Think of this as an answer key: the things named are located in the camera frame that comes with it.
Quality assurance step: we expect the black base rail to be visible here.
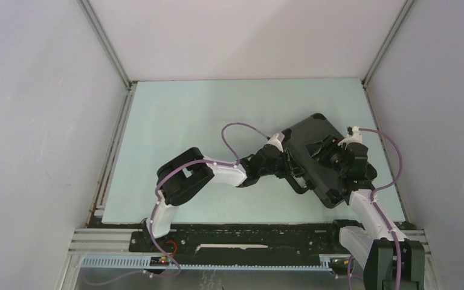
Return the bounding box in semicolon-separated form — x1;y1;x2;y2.
129;223;350;268

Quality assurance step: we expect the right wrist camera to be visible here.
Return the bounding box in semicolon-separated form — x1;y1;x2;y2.
338;126;363;149

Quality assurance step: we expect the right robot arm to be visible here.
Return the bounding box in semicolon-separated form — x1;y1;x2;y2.
306;132;425;289

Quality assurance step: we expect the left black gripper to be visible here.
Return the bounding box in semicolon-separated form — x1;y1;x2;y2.
259;147;305;179

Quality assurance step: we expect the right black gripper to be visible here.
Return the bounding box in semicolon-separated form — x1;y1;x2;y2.
303;134;347;176

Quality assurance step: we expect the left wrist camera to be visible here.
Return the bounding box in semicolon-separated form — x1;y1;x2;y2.
266;132;285;152

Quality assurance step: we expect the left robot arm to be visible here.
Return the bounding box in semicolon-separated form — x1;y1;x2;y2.
143;144;292;252

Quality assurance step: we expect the black poker case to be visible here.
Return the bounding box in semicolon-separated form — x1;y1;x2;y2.
277;112;373;209

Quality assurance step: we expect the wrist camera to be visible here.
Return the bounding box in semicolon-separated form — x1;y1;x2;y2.
266;132;285;152
338;126;363;149

